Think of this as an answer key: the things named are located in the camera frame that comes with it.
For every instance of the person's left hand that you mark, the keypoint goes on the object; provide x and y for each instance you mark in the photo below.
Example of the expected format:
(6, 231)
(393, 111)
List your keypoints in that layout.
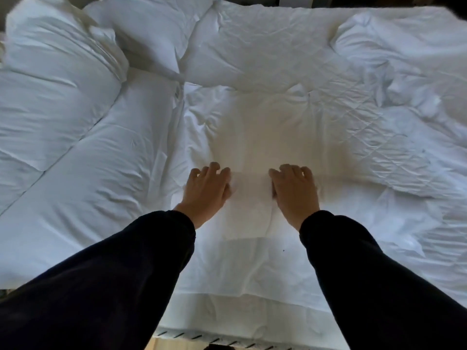
(206, 194)

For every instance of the person's right hand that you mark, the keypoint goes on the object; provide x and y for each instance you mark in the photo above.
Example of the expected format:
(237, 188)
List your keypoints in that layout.
(295, 196)

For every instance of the person's left forearm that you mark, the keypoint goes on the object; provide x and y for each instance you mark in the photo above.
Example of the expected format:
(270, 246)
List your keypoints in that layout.
(91, 287)

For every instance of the quilted white mattress pad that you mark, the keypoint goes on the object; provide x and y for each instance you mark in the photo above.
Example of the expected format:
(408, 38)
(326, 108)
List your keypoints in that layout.
(262, 43)

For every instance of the white duvet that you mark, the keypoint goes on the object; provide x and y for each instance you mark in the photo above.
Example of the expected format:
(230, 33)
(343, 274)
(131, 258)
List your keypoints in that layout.
(419, 50)

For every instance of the person's right forearm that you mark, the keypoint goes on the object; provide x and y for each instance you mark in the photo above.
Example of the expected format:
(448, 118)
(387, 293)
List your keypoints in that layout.
(383, 287)

